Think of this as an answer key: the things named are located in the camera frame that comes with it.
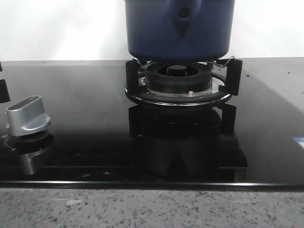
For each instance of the blue cooking pot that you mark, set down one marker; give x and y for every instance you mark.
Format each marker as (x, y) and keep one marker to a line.
(178, 30)

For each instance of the black gas burner head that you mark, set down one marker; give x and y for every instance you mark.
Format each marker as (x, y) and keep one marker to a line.
(178, 78)

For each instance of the black glass cooktop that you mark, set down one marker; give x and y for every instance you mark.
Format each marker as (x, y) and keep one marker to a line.
(99, 139)

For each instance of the silver stove control knob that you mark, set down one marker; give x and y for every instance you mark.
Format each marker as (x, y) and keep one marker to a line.
(27, 117)

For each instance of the left black pan support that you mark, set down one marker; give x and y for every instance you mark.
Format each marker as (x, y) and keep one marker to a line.
(4, 94)

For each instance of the blue sticker label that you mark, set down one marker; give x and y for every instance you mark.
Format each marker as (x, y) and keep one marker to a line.
(300, 141)

